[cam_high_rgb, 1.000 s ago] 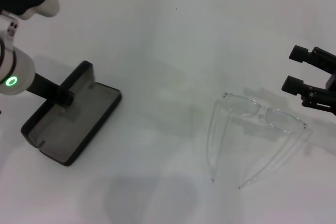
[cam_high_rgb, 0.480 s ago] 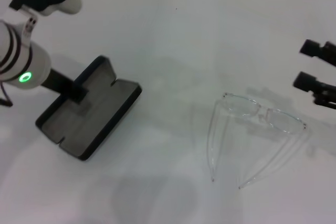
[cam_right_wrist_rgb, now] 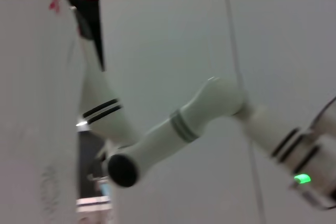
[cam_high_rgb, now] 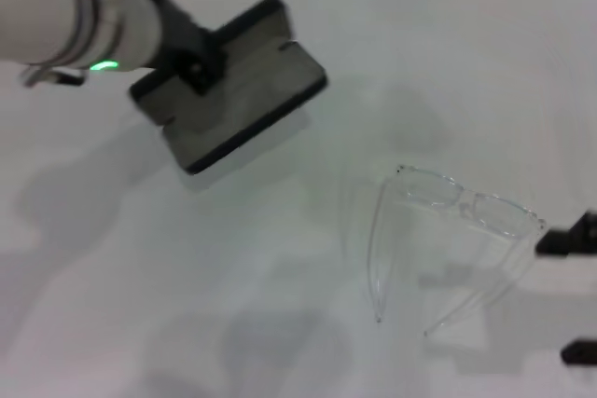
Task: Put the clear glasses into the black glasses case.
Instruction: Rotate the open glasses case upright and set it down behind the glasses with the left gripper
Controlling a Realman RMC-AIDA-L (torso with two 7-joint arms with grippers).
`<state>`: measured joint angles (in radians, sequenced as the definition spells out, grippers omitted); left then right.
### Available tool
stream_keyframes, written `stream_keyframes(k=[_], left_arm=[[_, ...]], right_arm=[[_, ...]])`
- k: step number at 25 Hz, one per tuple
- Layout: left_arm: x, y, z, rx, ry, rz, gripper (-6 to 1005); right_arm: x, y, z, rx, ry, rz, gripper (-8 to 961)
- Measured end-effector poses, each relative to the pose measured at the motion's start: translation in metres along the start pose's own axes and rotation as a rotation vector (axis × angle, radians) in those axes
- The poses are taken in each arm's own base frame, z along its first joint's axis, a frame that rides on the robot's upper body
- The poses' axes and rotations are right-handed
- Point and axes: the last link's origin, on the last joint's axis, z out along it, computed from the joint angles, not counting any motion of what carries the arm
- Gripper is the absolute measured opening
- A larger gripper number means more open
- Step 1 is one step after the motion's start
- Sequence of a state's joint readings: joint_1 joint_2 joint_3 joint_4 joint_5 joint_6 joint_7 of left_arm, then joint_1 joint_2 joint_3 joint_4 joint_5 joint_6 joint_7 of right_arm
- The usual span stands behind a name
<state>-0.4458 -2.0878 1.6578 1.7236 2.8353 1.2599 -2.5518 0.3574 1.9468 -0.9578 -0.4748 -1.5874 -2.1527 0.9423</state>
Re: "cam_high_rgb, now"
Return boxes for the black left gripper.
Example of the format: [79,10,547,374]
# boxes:
[147,0,229,95]

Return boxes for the black glasses case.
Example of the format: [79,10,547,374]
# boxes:
[129,0,329,176]

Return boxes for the clear white-framed glasses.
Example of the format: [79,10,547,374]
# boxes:
[367,163,548,336]

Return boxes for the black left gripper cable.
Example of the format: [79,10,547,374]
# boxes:
[21,67,90,88]

